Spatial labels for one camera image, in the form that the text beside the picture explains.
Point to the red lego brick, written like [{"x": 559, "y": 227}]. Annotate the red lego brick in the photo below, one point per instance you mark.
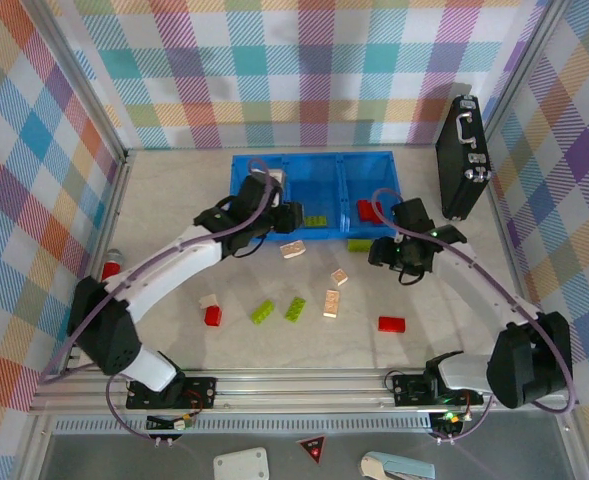
[
  {"x": 366, "y": 210},
  {"x": 392, "y": 324},
  {"x": 213, "y": 316}
]

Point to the green lego brick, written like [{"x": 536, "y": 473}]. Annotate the green lego brick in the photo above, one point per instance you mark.
[
  {"x": 296, "y": 308},
  {"x": 264, "y": 311},
  {"x": 358, "y": 245},
  {"x": 315, "y": 222}
]

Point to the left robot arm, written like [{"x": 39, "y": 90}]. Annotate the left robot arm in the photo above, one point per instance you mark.
[{"x": 104, "y": 330}]

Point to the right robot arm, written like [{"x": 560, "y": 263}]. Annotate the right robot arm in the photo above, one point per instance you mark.
[{"x": 519, "y": 365}]

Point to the small cream lego brick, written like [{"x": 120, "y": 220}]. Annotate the small cream lego brick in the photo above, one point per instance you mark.
[{"x": 340, "y": 277}]

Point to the small white lego brick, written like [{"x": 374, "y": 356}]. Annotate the small white lego brick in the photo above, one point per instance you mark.
[{"x": 208, "y": 300}]

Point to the black briefcase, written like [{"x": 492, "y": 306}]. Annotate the black briefcase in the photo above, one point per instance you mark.
[{"x": 456, "y": 165}]

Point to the red cylinder with silver cap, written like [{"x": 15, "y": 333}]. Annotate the red cylinder with silver cap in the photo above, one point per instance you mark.
[{"x": 110, "y": 267}]

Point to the small circuit board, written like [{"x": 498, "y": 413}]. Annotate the small circuit board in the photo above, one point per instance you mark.
[
  {"x": 446, "y": 421},
  {"x": 174, "y": 423}
]

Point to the perforated metal strip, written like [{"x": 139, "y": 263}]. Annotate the perforated metal strip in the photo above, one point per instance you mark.
[{"x": 274, "y": 425}]

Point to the red triangle sign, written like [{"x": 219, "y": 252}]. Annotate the red triangle sign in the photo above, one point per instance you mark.
[{"x": 313, "y": 447}]

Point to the white square plate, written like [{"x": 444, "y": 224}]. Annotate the white square plate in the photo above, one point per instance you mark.
[{"x": 240, "y": 465}]

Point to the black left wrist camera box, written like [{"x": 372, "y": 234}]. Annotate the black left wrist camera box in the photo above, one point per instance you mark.
[{"x": 254, "y": 195}]

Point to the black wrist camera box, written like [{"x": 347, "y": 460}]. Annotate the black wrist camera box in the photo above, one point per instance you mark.
[
  {"x": 254, "y": 195},
  {"x": 414, "y": 214}
]

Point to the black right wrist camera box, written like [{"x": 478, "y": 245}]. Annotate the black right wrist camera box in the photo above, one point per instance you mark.
[{"x": 414, "y": 214}]

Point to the aluminium frame rail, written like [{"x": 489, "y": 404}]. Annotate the aluminium frame rail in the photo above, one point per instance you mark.
[{"x": 299, "y": 390}]

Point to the aluminium frame post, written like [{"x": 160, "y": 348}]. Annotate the aluminium frame post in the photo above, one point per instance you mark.
[
  {"x": 524, "y": 65},
  {"x": 81, "y": 85}
]

